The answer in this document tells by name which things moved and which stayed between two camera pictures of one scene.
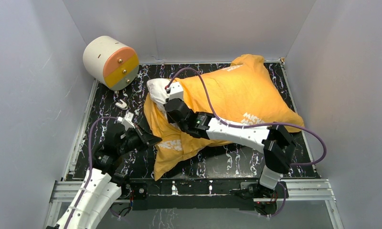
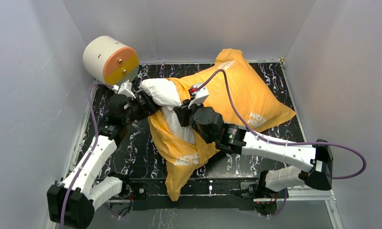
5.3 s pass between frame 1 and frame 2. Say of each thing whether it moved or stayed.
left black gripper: moved
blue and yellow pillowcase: moved
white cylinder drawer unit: stayed
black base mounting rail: stayed
